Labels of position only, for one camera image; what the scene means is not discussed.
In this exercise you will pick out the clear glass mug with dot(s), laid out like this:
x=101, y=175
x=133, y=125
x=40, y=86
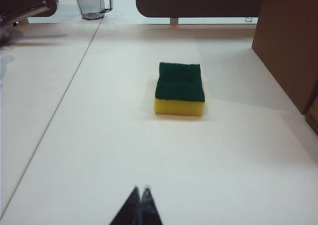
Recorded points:
x=93, y=4

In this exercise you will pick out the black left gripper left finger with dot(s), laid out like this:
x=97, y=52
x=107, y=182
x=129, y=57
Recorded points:
x=129, y=212

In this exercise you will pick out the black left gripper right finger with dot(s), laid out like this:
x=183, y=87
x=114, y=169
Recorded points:
x=149, y=210

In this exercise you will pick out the yellow sponge with green pad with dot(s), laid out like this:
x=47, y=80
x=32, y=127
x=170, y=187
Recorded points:
x=180, y=91

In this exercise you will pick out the wide brown desk partition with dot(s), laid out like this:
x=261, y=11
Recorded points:
x=198, y=1

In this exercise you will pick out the white partition support foot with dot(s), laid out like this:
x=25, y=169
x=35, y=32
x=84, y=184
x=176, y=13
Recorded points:
x=174, y=21

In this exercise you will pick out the brown cardboard box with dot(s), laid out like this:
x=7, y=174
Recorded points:
x=285, y=48

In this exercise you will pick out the gold tissue pack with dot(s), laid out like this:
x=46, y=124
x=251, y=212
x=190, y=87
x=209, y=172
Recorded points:
x=313, y=120

